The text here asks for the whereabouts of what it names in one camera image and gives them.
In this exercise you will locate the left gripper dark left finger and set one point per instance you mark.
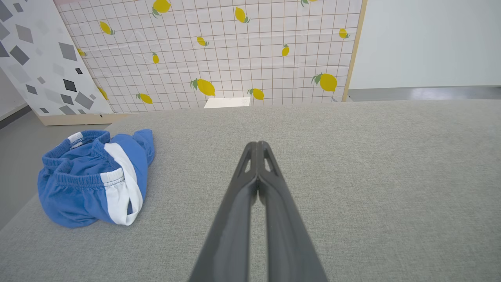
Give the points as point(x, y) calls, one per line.
point(231, 219)

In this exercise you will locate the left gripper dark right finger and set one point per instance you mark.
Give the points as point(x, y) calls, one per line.
point(287, 231)

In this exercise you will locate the blue shorts with white stripes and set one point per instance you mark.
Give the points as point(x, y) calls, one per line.
point(84, 184)

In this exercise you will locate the grey fabric sofa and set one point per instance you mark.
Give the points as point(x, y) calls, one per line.
point(352, 188)

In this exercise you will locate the white box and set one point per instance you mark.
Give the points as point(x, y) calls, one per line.
point(227, 102)

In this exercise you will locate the lemon print grid panel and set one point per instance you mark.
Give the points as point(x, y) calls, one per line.
point(235, 55)

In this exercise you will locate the grey terrazzo print panel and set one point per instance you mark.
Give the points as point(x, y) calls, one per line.
point(43, 62)

